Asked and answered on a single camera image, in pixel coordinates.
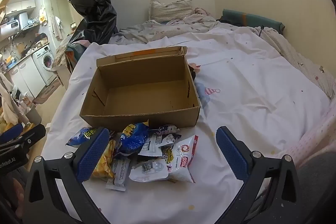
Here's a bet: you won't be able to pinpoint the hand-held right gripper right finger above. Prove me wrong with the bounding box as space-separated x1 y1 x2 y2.
215 126 302 224

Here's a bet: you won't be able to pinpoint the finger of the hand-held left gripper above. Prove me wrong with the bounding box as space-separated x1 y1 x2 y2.
0 123 25 144
5 124 47 152

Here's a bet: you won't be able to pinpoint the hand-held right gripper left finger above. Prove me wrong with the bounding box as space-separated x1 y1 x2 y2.
22 127 113 224

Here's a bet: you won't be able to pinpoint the yellow snack packet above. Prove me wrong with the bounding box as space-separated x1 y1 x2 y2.
91 139 117 178

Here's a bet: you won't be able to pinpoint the packet with green-yellow lettering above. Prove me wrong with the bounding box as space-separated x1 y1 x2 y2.
66 127 99 147

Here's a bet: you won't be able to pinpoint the long white bar wrapper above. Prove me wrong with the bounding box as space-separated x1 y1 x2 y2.
106 157 132 191

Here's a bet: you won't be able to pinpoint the blue packet yellow cartoon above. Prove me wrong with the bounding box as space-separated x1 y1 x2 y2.
117 120 150 156

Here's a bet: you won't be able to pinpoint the white packet red swirl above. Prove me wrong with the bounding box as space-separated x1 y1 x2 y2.
168 134 199 184

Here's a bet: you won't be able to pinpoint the white packet black edge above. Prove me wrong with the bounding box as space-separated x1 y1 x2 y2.
138 133 163 157

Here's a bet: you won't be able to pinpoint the clear white barcode packet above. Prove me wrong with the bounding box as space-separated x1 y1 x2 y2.
129 158 170 183

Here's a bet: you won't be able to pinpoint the pale yellow packet purple lettering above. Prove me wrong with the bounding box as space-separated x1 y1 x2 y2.
161 147 175 172

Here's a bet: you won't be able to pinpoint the purple white snack packet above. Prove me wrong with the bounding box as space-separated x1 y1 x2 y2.
150 124 181 147

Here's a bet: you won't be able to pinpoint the brown cardboard box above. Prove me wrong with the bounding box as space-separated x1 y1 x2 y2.
79 46 201 132

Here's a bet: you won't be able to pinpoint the grey trash bin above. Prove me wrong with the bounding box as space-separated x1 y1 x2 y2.
25 106 42 126

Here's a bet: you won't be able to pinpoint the clothes on rack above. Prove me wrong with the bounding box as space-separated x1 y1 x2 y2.
0 73 21 125

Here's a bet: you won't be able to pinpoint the printed white bed sheet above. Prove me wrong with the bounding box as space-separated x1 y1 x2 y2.
42 26 331 224

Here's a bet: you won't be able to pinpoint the brown floor rug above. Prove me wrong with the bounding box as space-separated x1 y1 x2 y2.
33 81 62 105

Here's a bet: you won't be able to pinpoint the white base cabinet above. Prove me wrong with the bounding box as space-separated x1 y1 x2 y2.
8 56 46 98

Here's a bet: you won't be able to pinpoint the white washing machine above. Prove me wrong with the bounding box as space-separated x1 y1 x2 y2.
32 45 57 86

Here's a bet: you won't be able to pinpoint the grey clothing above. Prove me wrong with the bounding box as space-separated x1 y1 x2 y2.
297 152 336 224

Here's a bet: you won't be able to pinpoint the pink dotted blanket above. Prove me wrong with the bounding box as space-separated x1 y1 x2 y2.
270 103 336 169

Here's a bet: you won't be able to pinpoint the dark grey cloth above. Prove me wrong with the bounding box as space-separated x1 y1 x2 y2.
188 64 197 81

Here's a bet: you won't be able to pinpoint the floral bedside cloth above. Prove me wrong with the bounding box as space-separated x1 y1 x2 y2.
52 35 76 67

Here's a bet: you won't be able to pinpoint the teal orange bundle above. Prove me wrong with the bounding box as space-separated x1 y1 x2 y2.
65 42 88 62

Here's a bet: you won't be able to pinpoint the white water heater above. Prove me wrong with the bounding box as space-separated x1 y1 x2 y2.
0 13 28 37

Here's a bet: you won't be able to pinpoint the hanging white towel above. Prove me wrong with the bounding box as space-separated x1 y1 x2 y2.
50 15 63 41

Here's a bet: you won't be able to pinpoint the beige dotted blanket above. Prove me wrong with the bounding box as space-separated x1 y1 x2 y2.
259 28 336 101

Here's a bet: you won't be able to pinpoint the green folded mat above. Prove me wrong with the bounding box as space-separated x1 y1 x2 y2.
219 9 285 35

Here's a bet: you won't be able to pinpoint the grey floral quilt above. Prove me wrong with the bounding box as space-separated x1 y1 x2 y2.
109 7 231 45

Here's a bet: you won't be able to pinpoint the beige patterned pillow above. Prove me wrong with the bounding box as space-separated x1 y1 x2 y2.
148 0 195 23

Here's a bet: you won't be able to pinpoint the white wall cabinets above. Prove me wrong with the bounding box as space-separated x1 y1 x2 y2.
5 0 36 16

